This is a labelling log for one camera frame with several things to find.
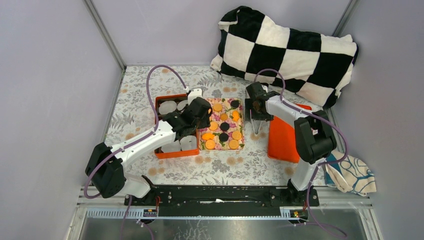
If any orange fish shaped cookie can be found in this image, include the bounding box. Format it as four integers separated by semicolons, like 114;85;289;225
231;110;241;123
201;132;215;141

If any orange compartment cookie box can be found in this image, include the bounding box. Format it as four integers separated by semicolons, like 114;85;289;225
154;94;200;160

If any round swirl butter cookie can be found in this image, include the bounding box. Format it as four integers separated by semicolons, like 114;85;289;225
219;113;229;121

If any floral cookie tray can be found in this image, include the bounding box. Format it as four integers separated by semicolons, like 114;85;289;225
198;98;245;151

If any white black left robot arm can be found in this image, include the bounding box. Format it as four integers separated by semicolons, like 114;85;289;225
83;97;213;206

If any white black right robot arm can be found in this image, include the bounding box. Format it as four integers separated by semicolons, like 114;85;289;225
245;82;337;206

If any black sandwich cookie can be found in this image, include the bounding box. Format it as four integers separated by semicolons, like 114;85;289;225
230;99;240;109
219;122;230;132
218;132;229;143

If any white paper cupcake liner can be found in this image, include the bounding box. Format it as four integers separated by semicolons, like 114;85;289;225
158;100;177;115
161;140;181;153
179;135;198;151
176;100;188;112

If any floral table mat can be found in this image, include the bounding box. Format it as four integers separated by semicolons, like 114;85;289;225
105;66;296;186

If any round tan biscuit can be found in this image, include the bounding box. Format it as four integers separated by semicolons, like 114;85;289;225
228;139;240;150
204;139;216;150
209;121;219;131
231;130;243;141
212;103;223;113

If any orange box lid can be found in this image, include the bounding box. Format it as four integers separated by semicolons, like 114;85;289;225
266;100;312;164

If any black white checkered pillow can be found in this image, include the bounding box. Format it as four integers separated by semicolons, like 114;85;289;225
210;6;359;108

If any blue cream patterned cloth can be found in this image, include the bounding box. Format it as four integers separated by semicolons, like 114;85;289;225
323;150;377;197

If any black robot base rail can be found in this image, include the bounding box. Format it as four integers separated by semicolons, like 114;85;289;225
124;185;320;217

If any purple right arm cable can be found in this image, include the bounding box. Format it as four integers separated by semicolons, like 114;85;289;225
253;68;350;240

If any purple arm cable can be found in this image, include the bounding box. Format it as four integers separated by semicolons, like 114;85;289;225
253;68;350;240
82;64;189;240

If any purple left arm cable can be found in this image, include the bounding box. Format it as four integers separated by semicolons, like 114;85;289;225
82;64;189;240

